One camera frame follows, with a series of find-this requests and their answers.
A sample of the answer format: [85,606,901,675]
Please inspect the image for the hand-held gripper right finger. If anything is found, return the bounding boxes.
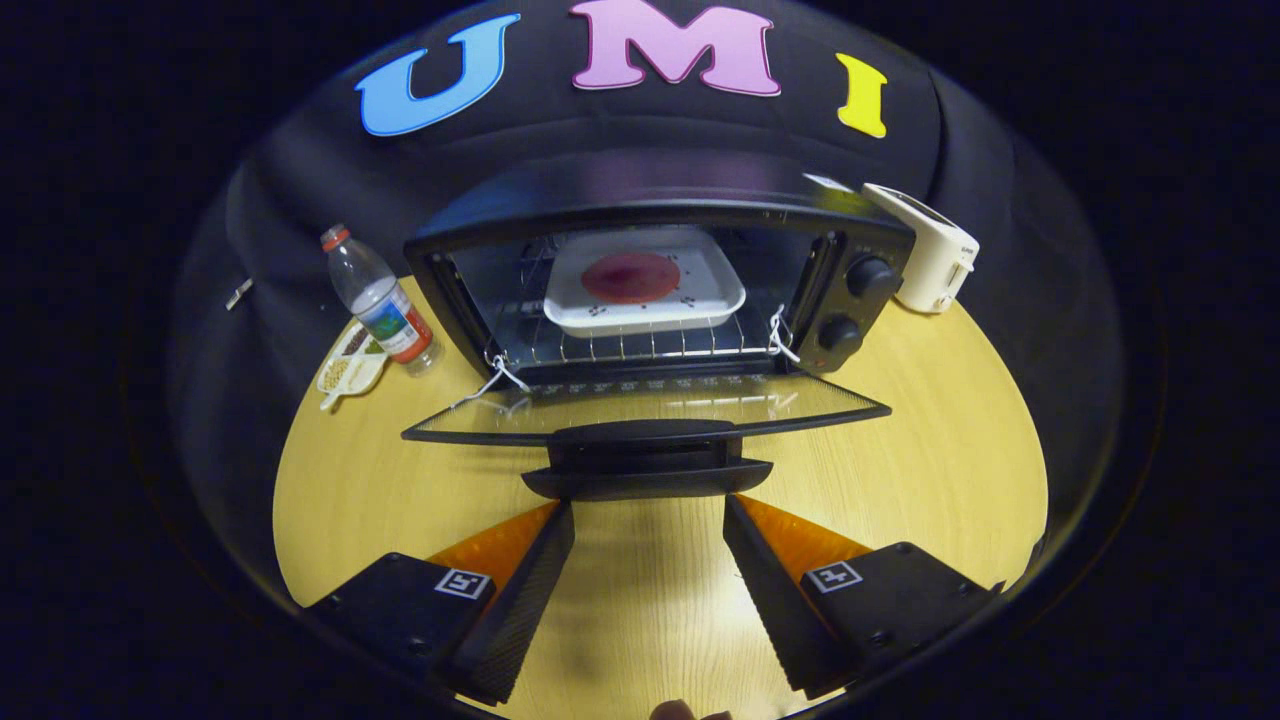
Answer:
[722,493,1006,701]

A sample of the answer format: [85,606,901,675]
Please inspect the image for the white square plate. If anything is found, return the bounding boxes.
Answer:
[543,225,748,339]

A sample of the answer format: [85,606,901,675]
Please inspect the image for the pink ham slice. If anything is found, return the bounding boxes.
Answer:
[581,251,682,305]

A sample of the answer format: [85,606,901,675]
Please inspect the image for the black toaster oven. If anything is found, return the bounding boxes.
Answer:
[400,150,917,501]

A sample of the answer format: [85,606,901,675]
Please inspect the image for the white snack dish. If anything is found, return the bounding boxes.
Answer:
[316,320,389,411]

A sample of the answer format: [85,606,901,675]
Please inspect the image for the white bread toaster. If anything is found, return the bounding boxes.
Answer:
[862,183,980,315]

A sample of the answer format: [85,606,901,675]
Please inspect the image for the clear plastic water bottle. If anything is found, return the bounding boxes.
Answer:
[320,224,444,377]

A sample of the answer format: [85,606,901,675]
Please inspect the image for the white string loop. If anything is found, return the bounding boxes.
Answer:
[455,350,532,411]
[768,305,801,363]

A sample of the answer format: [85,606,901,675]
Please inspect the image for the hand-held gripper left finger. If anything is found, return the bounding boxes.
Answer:
[303,500,577,706]

